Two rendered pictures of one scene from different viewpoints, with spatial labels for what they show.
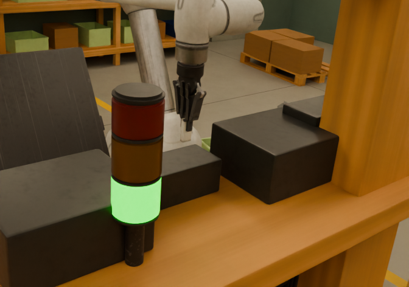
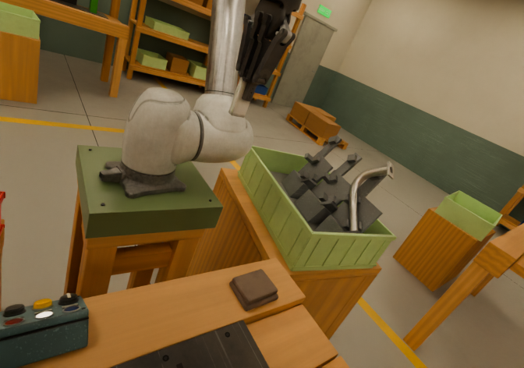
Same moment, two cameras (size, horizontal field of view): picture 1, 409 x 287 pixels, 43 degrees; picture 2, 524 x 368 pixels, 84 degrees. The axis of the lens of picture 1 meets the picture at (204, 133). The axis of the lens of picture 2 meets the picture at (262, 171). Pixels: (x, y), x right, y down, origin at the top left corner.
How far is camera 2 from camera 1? 0.96 m
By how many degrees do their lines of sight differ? 3
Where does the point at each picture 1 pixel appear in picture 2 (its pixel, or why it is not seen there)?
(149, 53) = (225, 19)
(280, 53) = (313, 121)
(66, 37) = (179, 65)
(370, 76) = not seen: outside the picture
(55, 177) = not seen: outside the picture
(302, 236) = not seen: outside the picture
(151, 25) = not seen: outside the picture
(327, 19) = (344, 112)
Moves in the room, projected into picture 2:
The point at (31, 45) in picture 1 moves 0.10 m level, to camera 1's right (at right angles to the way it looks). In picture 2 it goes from (154, 61) to (160, 64)
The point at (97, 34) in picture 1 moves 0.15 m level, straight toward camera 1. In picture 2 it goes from (201, 70) to (200, 72)
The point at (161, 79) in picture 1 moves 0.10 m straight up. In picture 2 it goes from (230, 55) to (242, 20)
